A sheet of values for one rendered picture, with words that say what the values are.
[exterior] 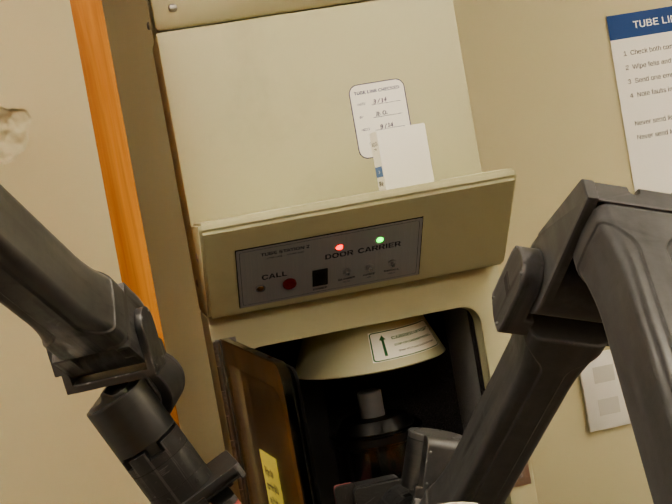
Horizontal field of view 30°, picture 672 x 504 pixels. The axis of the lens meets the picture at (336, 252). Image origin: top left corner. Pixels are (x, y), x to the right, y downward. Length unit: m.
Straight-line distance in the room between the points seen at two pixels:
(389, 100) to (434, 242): 0.17
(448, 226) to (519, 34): 0.63
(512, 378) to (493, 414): 0.05
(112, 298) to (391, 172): 0.37
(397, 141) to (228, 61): 0.20
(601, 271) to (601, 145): 1.04
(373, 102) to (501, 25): 0.54
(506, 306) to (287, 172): 0.45
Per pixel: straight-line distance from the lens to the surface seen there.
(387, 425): 1.42
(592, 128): 1.88
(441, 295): 1.36
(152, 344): 1.06
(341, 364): 1.37
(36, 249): 0.91
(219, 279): 1.25
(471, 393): 1.45
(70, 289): 0.95
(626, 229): 0.85
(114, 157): 1.22
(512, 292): 0.93
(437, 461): 1.25
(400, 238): 1.27
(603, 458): 1.91
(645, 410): 0.77
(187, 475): 1.08
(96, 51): 1.23
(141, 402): 1.07
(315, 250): 1.25
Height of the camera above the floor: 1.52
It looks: 3 degrees down
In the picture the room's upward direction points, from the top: 10 degrees counter-clockwise
